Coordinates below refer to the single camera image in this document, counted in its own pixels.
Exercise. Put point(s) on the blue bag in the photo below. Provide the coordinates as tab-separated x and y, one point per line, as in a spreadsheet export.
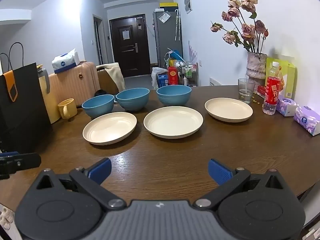
176	55

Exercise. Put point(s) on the blue ribbed bowl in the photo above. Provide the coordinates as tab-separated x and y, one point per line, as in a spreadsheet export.
173	97
97	108
133	101

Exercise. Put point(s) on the clear drinking glass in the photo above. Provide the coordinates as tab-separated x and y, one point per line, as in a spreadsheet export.
246	92

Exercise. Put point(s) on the green cardboard box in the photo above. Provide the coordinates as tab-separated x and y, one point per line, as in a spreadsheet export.
288	80

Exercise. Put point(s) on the clear straw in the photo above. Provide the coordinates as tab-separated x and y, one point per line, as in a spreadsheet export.
247	88

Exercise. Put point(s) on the yellow mug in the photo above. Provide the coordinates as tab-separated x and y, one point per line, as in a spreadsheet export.
67	108

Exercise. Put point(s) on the grey refrigerator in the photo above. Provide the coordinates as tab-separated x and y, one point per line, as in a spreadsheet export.
166	37

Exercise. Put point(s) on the red cigarette box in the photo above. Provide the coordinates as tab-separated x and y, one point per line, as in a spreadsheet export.
261	91

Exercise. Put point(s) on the yellow black box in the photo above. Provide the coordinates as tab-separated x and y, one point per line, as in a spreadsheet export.
168	6

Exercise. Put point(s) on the red label water bottle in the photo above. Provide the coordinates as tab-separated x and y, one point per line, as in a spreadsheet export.
271	92

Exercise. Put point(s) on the grey interior door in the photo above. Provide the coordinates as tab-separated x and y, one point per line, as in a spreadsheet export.
98	40

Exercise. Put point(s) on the white paper note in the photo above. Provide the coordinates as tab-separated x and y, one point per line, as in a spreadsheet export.
126	34

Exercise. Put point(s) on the beige coat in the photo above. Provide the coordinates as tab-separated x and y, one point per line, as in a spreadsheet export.
116	76

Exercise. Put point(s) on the purple tissue pack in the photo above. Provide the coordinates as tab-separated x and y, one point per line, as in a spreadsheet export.
307	120
286	105

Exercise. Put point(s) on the brown wooden chair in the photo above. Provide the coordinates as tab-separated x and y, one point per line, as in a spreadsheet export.
105	82

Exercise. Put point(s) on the small black cylinder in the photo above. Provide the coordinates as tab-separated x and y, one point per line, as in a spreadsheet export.
101	92

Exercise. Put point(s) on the purple wall decoration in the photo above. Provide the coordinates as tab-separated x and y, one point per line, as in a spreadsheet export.
193	52

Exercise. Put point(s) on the white plastic bag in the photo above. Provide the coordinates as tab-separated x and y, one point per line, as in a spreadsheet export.
156	72

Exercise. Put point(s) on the white paper bag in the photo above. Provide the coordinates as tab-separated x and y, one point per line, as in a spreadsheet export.
165	17

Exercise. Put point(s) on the pink suitcase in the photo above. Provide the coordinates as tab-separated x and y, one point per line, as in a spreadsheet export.
75	85

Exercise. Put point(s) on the white folded umbrella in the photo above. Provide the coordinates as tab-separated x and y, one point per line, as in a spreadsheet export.
177	25

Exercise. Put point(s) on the orange leather tag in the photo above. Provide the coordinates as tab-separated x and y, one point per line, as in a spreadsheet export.
11	85

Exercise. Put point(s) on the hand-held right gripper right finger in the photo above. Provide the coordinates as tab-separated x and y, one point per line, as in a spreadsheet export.
220	172

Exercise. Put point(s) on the black paper bag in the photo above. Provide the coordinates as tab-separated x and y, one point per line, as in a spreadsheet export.
22	115

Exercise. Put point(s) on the white blue wipes pack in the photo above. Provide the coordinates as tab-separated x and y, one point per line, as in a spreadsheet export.
65	61

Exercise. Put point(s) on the yellow crumbs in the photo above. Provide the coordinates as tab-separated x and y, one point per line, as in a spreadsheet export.
257	101

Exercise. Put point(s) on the metal storage rack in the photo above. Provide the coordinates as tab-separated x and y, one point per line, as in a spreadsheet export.
191	73

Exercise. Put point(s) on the dark brown entrance door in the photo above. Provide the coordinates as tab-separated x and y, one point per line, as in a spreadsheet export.
130	55

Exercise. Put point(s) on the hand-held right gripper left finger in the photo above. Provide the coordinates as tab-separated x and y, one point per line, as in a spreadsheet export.
100	171

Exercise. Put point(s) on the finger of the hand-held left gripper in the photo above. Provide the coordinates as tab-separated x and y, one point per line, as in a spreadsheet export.
25	161

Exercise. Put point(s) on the cream round plate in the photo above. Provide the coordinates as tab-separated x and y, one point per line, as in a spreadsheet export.
228	110
110	128
173	122

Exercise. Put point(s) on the blue carton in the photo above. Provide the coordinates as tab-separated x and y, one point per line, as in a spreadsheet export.
162	80

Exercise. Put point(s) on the red gift box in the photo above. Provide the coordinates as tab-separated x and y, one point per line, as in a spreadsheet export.
172	76

